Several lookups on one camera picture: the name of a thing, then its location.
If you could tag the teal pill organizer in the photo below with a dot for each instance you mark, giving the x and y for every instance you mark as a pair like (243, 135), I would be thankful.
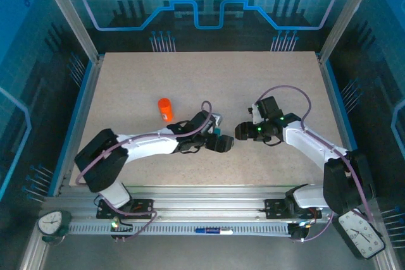
(217, 131)

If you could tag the orange pill bottle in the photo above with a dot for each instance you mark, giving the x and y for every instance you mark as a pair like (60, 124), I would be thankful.
(166, 110)

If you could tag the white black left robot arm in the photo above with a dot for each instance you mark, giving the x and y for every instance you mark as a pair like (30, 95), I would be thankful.
(148, 145)

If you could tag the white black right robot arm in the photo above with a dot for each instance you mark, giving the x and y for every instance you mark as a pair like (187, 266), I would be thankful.
(307, 143)

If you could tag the blue white marker pen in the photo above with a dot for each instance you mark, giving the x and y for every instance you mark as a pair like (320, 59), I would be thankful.
(213, 231)

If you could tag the black rectangular clock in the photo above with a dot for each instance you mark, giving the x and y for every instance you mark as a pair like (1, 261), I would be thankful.
(360, 235)

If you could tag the round green clock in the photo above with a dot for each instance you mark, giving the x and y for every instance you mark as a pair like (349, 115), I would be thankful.
(50, 222)

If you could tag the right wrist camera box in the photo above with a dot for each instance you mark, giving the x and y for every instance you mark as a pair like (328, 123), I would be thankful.
(254, 112)

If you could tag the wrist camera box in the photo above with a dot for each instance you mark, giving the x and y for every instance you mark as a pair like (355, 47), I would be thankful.
(254, 112)
(216, 120)

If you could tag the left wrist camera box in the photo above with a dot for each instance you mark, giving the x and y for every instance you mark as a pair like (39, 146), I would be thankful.
(216, 120)

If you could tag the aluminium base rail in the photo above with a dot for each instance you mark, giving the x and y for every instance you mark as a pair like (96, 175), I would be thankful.
(205, 197)

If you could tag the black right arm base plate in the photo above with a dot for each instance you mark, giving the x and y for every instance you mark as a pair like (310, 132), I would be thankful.
(273, 210)

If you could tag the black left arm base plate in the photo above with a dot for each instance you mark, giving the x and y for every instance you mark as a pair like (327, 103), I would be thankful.
(144, 208)

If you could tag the aluminium frame post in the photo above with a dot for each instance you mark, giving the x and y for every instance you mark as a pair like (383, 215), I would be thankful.
(341, 23)
(77, 23)

